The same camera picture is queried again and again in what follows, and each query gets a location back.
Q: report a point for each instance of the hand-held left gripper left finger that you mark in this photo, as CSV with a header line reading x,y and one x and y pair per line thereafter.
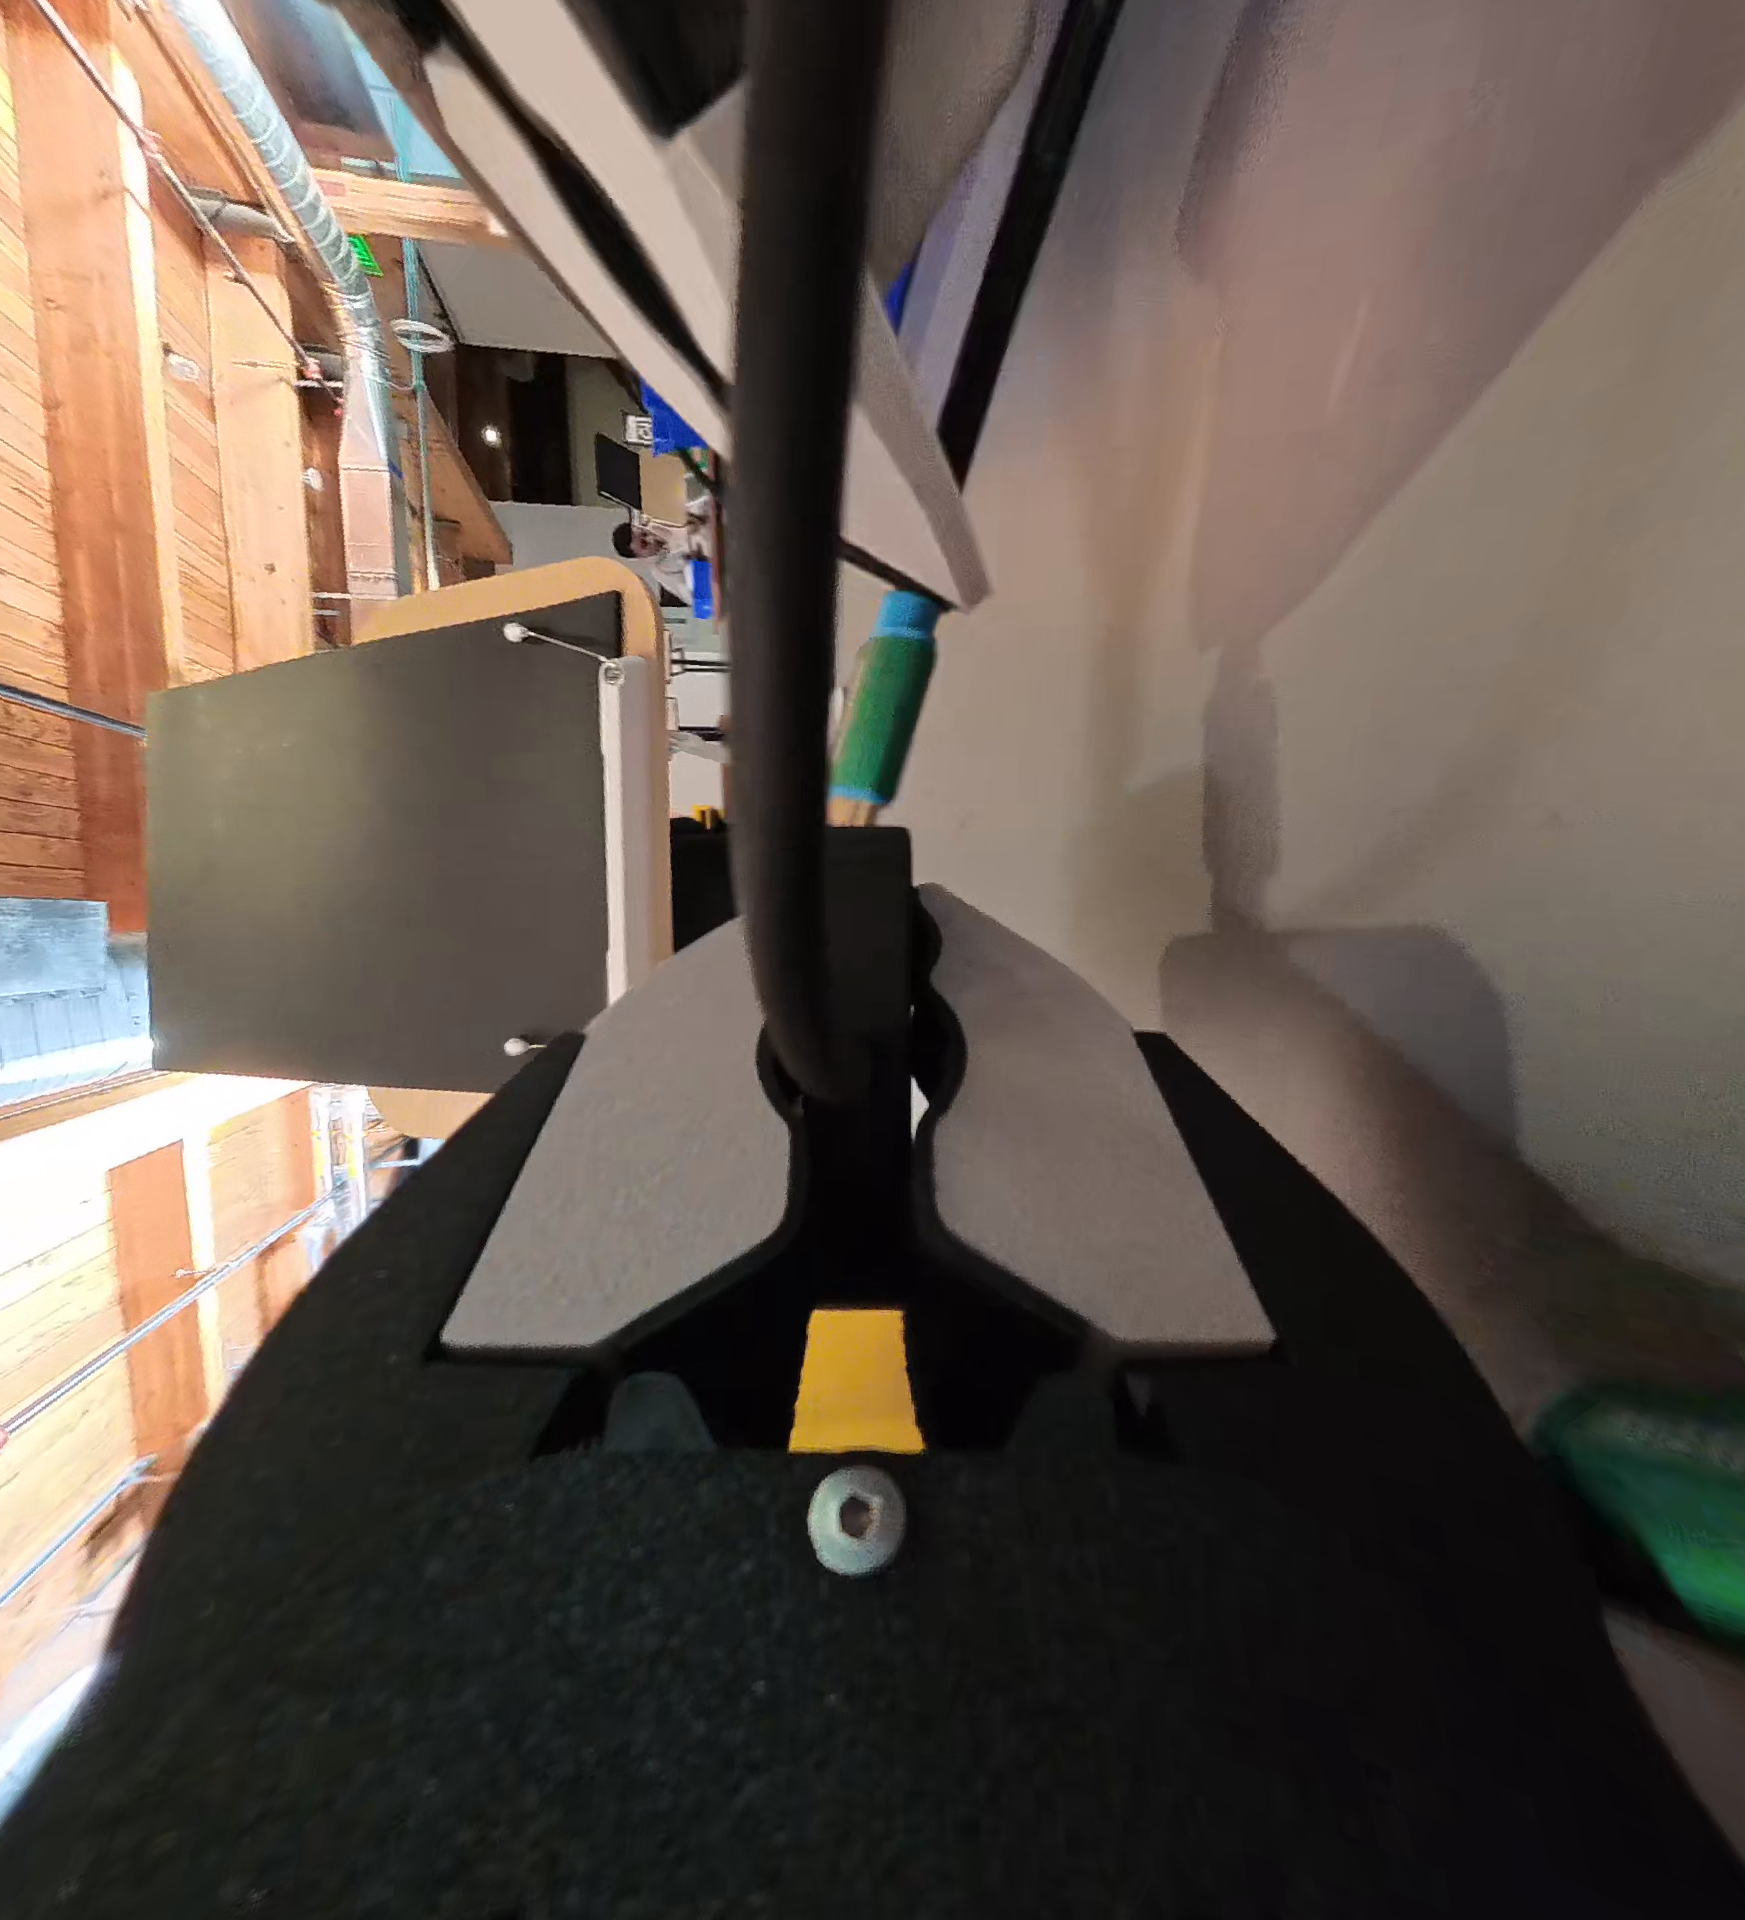
x,y
631,1172

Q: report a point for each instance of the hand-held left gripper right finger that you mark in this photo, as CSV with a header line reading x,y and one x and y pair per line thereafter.
x,y
1083,1184

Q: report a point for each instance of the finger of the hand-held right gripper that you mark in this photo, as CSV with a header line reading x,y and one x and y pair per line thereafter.
x,y
915,479
571,197

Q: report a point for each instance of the plywood board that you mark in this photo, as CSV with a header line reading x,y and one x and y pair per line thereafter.
x,y
429,1113

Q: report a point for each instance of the green exit sign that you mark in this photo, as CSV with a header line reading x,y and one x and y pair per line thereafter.
x,y
365,257

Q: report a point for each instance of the blue storage bin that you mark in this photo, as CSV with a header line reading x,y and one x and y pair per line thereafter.
x,y
671,426

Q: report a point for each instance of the white bar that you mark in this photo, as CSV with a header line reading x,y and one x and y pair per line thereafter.
x,y
631,840

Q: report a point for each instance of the black panel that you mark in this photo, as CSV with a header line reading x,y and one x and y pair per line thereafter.
x,y
362,840

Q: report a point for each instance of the steel tension rod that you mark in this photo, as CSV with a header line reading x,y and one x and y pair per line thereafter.
x,y
108,1342
30,699

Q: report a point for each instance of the green plastic object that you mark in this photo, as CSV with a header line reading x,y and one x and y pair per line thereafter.
x,y
1712,1499

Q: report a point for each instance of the silver flexible duct pipe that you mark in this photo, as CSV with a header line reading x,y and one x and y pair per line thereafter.
x,y
308,197

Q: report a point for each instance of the galvanized metal duct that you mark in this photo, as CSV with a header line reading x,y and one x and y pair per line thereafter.
x,y
17,989

